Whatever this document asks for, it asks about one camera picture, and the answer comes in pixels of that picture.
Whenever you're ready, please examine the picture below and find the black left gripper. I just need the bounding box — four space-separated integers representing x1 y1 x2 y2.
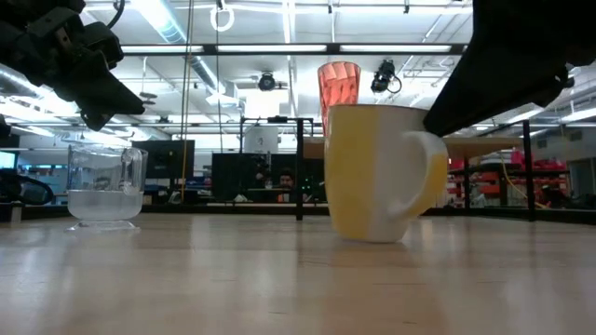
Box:
0 0 146 133

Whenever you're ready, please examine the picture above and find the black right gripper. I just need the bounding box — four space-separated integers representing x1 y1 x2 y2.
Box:
422 0 596 139

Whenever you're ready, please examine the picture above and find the clear glass cup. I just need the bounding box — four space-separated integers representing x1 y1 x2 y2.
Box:
65 143 149 232

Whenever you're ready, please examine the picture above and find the yellow and white mug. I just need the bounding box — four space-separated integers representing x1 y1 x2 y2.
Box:
323 103 450 245

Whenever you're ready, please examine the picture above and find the red faceted plastic tumbler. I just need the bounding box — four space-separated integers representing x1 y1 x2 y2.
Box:
317 60 362 137

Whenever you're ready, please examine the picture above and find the black monitor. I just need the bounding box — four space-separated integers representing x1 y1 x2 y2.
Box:
131 139 196 181

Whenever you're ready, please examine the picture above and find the red storage rack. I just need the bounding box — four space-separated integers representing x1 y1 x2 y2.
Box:
445 147 575 209

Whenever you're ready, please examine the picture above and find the black curved tube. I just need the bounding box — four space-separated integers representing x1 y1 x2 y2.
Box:
0 168 55 207

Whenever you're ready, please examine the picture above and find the overhead light bar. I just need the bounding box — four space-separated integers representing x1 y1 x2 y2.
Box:
118 43 470 57

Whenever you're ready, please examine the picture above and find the person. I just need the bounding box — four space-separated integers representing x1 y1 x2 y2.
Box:
276 167 300 204

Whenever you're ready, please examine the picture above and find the yellow hanging cable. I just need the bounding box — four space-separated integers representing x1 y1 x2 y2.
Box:
179 0 196 202

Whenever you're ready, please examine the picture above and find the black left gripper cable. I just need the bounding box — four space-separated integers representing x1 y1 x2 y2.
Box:
105 0 128 30

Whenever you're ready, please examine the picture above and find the silver ceiling duct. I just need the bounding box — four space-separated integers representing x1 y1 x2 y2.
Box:
132 0 229 97

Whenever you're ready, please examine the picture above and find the black hanging camera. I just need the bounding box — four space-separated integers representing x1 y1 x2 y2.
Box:
370 59 403 95

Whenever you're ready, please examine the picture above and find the white cable loop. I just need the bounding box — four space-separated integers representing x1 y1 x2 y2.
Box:
209 3 236 34

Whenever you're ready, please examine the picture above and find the round black ceiling camera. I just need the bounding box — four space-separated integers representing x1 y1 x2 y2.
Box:
256 71 278 93

